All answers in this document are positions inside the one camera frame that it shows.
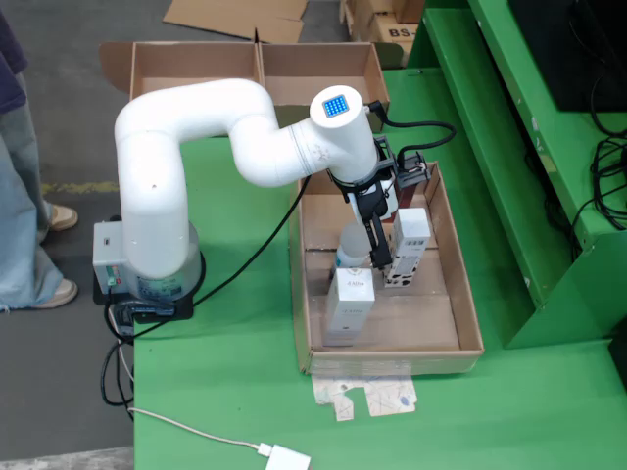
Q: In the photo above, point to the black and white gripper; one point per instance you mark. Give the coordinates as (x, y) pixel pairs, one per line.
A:
(372, 196)

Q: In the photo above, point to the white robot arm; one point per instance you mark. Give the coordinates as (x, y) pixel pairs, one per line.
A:
(152, 196)

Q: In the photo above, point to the translucent plastic jar with lid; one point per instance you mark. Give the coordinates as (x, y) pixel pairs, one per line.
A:
(350, 245)

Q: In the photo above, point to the small cardboard box with flaps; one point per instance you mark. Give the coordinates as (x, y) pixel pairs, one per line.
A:
(235, 17)

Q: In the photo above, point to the maroon box with white end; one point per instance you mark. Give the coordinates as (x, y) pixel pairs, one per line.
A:
(409, 198)

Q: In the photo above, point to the shallow cardboard tray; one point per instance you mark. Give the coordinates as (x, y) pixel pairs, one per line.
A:
(416, 318)

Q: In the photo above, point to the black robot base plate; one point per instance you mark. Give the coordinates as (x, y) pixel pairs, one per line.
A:
(166, 315)

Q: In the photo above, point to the open brown cardboard box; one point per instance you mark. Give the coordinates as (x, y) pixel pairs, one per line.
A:
(196, 63)
(313, 73)

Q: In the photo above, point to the white adapter block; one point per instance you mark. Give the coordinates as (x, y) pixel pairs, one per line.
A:
(289, 460)

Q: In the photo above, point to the white box with grey lettering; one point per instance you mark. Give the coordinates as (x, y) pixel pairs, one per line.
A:
(350, 303)

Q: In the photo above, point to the beige shoe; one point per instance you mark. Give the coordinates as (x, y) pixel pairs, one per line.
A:
(61, 294)
(66, 218)

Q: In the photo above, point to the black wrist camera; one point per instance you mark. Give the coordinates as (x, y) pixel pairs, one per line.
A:
(411, 171)

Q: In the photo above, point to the flattened printed carton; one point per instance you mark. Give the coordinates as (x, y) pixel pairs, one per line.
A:
(382, 396)

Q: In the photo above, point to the long brown cardboard box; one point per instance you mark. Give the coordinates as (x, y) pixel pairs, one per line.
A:
(410, 10)

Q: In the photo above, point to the green metal shelf unit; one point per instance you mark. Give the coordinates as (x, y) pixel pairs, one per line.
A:
(490, 147)

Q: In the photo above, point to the white carton with cow pattern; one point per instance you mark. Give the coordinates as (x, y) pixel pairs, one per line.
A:
(411, 235)

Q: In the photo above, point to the person in blue jeans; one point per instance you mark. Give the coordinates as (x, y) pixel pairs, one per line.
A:
(19, 220)

